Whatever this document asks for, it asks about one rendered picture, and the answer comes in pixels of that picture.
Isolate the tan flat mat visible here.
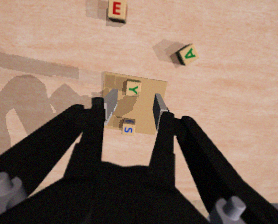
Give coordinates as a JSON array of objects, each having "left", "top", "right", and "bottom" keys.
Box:
[{"left": 103, "top": 72, "right": 168, "bottom": 135}]

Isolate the wooden letter block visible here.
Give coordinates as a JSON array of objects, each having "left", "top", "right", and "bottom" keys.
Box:
[
  {"left": 125, "top": 79, "right": 141, "bottom": 97},
  {"left": 108, "top": 0, "right": 128, "bottom": 24},
  {"left": 122, "top": 118, "right": 136, "bottom": 136},
  {"left": 175, "top": 43, "right": 199, "bottom": 66}
]

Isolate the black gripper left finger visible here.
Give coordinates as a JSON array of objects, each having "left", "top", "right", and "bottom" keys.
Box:
[{"left": 0, "top": 89, "right": 118, "bottom": 224}]

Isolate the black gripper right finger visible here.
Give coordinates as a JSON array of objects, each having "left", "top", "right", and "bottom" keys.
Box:
[{"left": 134, "top": 93, "right": 278, "bottom": 224}]

